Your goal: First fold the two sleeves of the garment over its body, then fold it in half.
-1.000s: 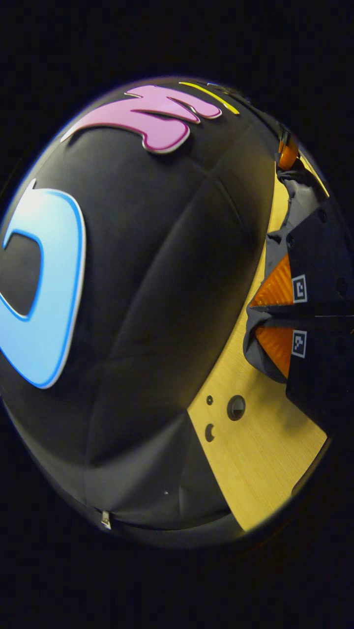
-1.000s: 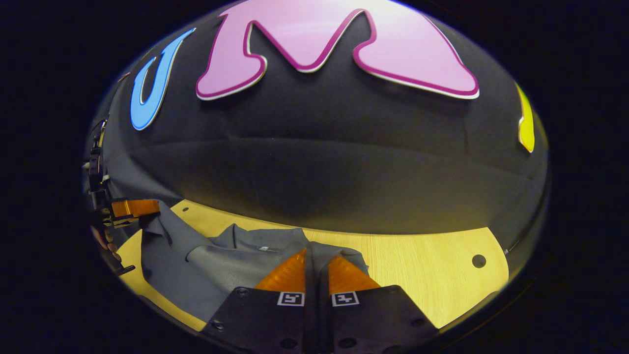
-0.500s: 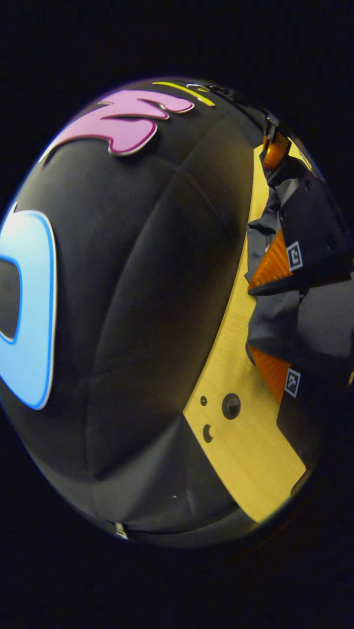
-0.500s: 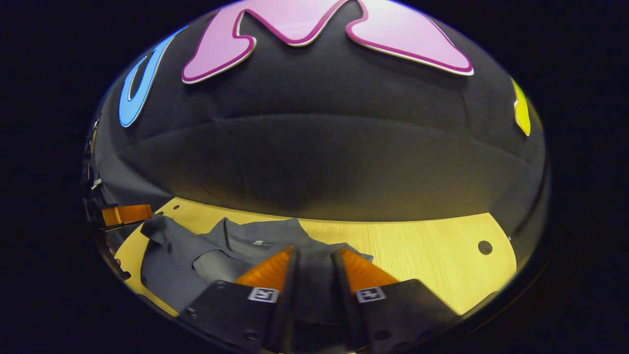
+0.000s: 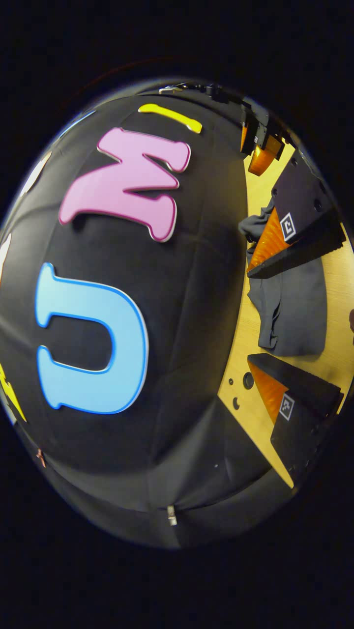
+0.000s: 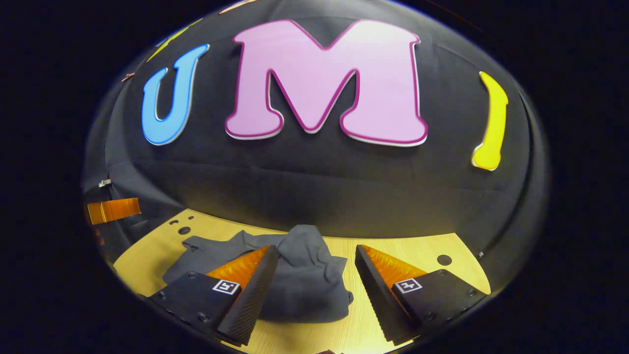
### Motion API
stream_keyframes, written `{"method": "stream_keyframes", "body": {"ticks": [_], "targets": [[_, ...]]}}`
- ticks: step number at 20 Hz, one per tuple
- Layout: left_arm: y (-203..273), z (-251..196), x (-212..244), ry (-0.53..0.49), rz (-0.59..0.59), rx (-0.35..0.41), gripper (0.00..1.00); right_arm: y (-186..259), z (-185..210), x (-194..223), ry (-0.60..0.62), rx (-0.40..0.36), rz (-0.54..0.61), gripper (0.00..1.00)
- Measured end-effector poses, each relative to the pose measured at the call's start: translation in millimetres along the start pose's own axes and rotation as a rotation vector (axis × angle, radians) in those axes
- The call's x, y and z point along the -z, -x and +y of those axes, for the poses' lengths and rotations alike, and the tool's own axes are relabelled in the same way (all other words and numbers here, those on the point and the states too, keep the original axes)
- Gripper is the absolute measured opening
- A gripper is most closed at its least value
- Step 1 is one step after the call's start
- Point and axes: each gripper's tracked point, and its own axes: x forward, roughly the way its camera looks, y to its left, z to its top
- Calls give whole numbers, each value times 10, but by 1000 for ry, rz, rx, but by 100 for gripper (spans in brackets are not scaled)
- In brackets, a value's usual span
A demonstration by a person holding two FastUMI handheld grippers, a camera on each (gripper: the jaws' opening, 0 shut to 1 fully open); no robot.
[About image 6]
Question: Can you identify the black backdrop cloth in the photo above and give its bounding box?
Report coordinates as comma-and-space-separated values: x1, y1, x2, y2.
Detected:
81, 0, 551, 293

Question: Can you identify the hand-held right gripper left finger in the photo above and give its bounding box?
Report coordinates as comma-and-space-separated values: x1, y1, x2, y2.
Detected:
147, 245, 280, 347

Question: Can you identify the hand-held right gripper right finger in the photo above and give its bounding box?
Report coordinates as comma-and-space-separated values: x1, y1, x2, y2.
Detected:
355, 244, 488, 345

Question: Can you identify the grey button-up shirt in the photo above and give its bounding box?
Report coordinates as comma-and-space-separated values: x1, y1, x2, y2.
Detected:
162, 225, 355, 325

